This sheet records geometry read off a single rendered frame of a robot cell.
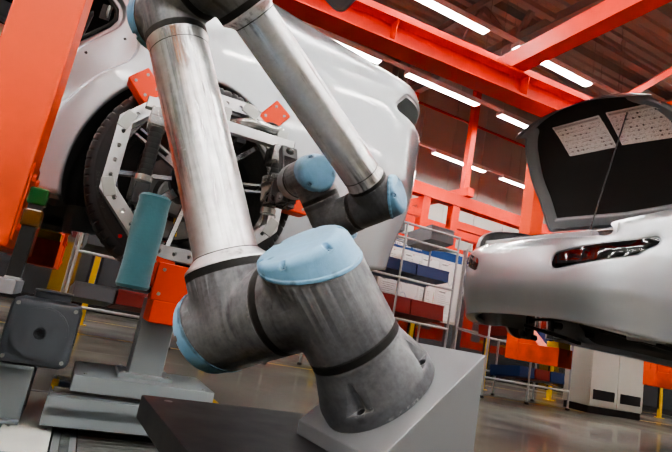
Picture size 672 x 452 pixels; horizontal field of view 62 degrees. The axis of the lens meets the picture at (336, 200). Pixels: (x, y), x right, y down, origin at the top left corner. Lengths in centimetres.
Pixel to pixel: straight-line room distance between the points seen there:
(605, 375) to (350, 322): 880
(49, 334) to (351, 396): 106
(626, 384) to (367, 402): 916
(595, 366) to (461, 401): 851
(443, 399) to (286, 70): 64
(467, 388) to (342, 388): 18
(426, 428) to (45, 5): 140
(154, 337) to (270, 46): 108
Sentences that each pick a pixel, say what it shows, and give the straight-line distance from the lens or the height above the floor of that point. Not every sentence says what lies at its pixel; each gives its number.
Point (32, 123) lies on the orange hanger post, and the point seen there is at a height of 83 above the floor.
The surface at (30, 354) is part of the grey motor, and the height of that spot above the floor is 26.
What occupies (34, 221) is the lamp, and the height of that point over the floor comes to 58.
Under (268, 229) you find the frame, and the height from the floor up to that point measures 74.
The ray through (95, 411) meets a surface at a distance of 176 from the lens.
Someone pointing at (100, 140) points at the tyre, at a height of 89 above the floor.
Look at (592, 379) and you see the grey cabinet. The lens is 932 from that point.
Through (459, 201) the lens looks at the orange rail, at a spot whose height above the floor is 310.
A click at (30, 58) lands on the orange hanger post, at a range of 168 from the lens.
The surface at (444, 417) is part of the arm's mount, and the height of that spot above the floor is 38.
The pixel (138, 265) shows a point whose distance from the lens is 158.
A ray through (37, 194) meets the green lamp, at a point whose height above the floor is 64.
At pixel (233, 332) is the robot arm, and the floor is 44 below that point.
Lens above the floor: 47
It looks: 13 degrees up
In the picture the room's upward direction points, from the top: 11 degrees clockwise
